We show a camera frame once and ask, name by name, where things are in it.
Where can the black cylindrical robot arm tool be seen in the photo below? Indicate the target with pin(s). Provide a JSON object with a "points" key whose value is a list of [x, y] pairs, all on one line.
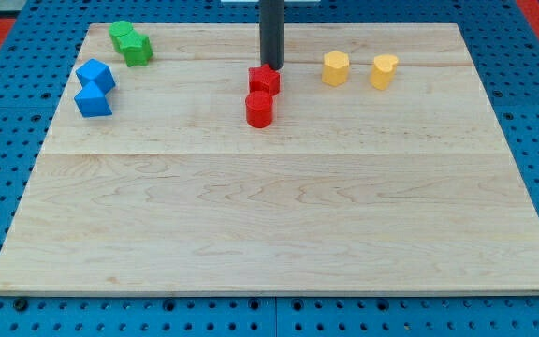
{"points": [[271, 33]]}

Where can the blue cube block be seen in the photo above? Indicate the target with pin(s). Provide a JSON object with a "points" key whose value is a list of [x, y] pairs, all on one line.
{"points": [[98, 73]]}

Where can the red cylinder block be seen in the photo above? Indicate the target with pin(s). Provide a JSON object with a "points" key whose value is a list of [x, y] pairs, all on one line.
{"points": [[259, 109]]}

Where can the red star block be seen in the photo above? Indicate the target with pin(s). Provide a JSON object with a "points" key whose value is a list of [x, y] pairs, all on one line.
{"points": [[264, 78]]}

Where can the light wooden board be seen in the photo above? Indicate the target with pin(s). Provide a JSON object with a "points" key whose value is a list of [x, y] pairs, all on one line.
{"points": [[350, 192]]}

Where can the yellow hexagon block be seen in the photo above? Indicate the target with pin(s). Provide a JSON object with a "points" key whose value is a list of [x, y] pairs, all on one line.
{"points": [[336, 65]]}

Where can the yellow heart block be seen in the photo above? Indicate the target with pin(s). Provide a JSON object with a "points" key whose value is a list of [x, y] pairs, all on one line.
{"points": [[383, 70]]}

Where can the green star block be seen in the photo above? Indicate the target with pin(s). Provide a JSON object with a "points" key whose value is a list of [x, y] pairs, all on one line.
{"points": [[136, 49]]}

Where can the blue wedge block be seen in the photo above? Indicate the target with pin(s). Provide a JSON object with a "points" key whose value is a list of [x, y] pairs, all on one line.
{"points": [[91, 101]]}

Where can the green cylinder block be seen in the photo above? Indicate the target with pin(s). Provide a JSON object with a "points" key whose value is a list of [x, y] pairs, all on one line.
{"points": [[117, 30]]}

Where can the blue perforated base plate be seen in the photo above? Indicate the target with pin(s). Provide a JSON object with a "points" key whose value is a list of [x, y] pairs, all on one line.
{"points": [[36, 58]]}

